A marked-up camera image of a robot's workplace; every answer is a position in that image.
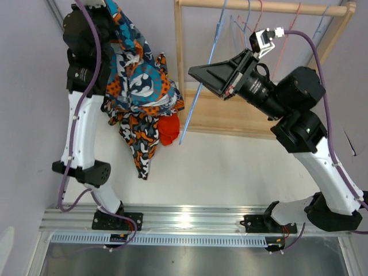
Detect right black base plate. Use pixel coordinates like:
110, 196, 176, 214
240, 214, 298, 234

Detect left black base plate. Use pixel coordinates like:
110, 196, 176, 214
91, 210, 143, 231

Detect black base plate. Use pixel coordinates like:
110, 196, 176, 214
240, 214, 298, 234
91, 210, 143, 231

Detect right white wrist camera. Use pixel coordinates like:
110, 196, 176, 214
249, 27, 285, 59

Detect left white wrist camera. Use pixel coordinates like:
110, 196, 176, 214
75, 0, 106, 8

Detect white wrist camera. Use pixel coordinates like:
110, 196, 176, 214
75, 0, 106, 8
249, 27, 285, 59

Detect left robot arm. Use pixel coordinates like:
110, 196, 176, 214
52, 1, 129, 230

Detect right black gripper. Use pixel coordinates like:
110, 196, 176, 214
189, 48, 290, 121

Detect slotted cable duct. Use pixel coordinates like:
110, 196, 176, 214
51, 232, 285, 248

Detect aluminium mounting rail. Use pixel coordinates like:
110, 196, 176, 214
39, 204, 353, 238

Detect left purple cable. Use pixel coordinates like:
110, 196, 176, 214
56, 0, 138, 255

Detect orange patterned camo shorts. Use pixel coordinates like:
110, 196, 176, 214
105, 112, 160, 179

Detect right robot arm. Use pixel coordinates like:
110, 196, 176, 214
188, 49, 367, 233

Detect blue patterned shorts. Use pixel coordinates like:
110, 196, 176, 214
101, 1, 185, 116

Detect wooden clothes rack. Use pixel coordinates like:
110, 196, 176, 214
174, 1, 357, 139

